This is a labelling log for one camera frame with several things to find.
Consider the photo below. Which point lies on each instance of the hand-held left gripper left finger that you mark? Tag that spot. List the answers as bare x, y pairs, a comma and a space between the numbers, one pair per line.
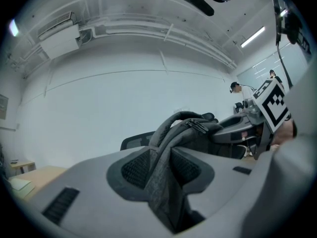
94, 197

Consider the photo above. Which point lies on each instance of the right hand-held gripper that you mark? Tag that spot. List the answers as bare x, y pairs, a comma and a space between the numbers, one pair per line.
273, 103

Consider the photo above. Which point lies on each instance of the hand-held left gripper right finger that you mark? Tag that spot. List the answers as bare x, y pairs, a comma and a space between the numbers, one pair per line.
223, 182

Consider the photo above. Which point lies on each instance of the dark grey fabric bag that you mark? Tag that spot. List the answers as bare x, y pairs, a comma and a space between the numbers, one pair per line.
162, 175

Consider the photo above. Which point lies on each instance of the black mesh office chair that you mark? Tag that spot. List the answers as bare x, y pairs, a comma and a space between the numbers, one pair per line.
136, 140

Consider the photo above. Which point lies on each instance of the person's right hand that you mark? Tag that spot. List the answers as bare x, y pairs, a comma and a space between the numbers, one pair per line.
284, 133

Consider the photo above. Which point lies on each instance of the wooden desk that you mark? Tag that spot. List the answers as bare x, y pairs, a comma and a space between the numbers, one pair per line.
42, 177

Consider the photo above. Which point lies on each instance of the black wristband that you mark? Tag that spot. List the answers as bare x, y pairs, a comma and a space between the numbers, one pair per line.
294, 128

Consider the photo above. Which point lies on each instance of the white flat box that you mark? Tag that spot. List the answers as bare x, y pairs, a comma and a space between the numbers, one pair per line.
21, 186

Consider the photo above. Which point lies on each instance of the small wooden side table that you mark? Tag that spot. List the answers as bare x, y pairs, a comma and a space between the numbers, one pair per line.
22, 164

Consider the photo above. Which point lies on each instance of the long ceiling tube light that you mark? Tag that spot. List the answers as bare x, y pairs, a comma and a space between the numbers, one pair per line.
252, 36

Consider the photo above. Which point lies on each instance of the white ceiling pipes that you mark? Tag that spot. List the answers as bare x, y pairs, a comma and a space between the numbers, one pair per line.
153, 30

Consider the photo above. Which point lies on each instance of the ceiling light panel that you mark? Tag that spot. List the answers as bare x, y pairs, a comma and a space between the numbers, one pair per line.
14, 27

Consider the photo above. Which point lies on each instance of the black camera stand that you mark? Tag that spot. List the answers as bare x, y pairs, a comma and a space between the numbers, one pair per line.
284, 33

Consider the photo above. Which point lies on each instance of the framed wall notice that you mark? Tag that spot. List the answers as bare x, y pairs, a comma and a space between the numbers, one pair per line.
3, 106

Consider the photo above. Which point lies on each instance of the white wall air conditioner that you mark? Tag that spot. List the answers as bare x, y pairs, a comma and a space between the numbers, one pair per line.
60, 37

